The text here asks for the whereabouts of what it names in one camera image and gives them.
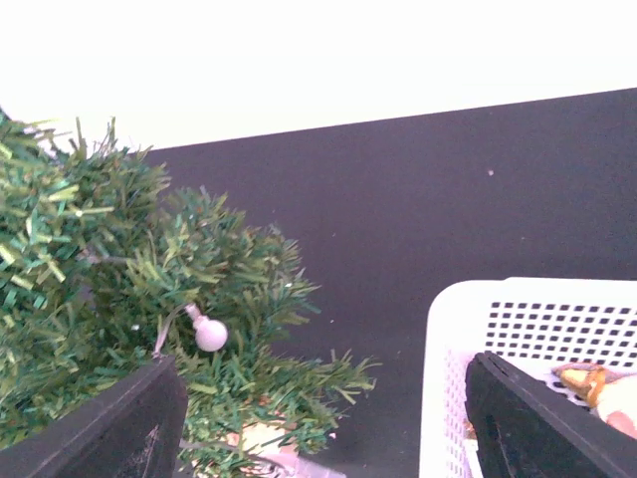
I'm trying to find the small green christmas tree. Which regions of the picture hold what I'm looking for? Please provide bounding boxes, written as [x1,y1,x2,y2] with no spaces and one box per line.
[1,117,375,477]

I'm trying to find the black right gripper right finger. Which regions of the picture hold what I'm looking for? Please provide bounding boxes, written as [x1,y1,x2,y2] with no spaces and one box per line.
[466,352,636,477]

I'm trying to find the white perforated plastic basket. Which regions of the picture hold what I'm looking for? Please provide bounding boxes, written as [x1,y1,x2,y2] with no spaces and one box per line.
[419,277,636,477]

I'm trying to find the white bulb light string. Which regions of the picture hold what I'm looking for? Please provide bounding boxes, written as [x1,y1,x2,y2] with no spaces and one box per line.
[74,248,230,359]

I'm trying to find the round wooden tree base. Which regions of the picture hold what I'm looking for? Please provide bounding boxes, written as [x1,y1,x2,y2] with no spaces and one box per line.
[224,421,299,458]

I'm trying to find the gold bell ornament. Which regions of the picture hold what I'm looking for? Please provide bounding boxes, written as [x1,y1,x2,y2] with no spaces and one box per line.
[551,362,619,408]

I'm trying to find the wooden ornament pieces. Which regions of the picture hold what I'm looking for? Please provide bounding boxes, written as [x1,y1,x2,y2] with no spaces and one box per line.
[595,374,637,438]

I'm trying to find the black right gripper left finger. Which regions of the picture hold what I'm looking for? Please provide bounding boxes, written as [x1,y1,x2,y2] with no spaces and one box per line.
[1,357,188,477]

